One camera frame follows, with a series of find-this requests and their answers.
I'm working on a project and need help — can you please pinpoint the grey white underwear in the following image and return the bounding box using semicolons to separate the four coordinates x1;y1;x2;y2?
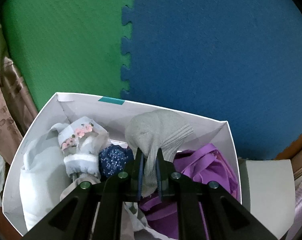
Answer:
123;202;172;239

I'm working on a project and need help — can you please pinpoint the blue foam mat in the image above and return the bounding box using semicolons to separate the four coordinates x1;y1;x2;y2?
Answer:
121;0;302;159

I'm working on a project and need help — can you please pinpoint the brown satin curtain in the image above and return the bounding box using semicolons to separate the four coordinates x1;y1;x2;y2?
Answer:
0;56;38;135

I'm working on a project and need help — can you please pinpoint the green foam mat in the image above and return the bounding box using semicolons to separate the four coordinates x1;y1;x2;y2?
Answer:
0;0;133;109

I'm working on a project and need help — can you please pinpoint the grey sock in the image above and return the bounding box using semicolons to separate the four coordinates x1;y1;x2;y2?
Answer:
125;109;194;197

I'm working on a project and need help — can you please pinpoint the dark navy underwear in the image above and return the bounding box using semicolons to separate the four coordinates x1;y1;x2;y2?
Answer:
99;144;134;178

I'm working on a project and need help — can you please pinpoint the beige honeycomb underwear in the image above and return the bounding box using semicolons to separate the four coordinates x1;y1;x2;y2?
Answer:
60;176;135;240

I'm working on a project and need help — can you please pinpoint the white XINCCI shoe box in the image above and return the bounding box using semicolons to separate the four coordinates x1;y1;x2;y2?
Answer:
2;92;240;235

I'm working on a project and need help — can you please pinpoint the white bra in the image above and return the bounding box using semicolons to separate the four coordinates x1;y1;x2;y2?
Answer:
19;123;71;231

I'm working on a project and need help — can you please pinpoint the floral white underwear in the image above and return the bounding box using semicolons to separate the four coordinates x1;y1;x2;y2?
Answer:
56;116;111;180

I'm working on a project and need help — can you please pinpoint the beige floral curtain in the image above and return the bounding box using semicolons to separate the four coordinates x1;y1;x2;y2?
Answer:
0;19;24;165

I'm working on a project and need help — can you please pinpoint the purple bra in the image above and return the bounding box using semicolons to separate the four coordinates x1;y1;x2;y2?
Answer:
139;144;240;239

